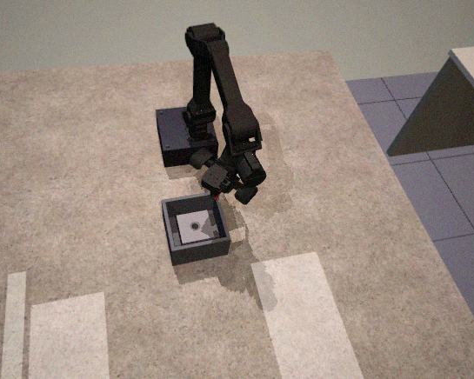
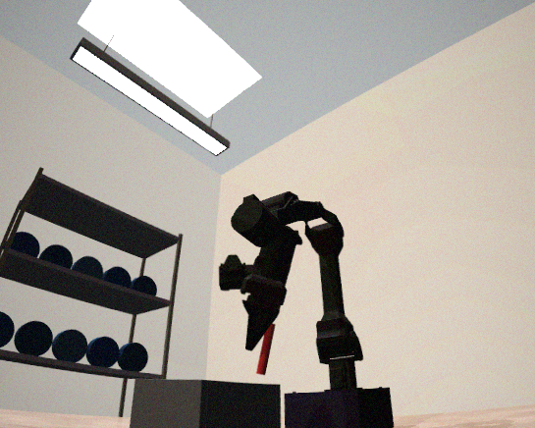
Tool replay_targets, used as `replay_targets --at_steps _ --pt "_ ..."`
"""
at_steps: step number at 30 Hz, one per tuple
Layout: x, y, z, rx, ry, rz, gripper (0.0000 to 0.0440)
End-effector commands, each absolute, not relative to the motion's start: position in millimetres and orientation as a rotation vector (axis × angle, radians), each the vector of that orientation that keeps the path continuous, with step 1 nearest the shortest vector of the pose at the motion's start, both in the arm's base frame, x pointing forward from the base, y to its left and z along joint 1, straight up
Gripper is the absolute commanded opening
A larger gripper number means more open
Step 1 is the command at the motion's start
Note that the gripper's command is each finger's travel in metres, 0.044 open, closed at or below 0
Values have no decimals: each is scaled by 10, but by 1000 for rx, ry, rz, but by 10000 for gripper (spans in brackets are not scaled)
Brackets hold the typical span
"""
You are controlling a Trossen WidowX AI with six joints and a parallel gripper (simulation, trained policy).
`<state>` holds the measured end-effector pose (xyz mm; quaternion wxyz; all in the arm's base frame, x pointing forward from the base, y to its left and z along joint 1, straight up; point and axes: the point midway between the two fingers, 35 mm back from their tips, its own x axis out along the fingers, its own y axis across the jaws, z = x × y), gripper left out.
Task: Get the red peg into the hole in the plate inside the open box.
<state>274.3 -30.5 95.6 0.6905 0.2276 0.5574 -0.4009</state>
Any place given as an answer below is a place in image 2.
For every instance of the red peg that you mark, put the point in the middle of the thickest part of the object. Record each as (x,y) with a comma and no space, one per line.
(265,350)

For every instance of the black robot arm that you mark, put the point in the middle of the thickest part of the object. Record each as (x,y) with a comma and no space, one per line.
(264,224)

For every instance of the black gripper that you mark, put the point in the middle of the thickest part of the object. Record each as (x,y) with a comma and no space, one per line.
(267,292)

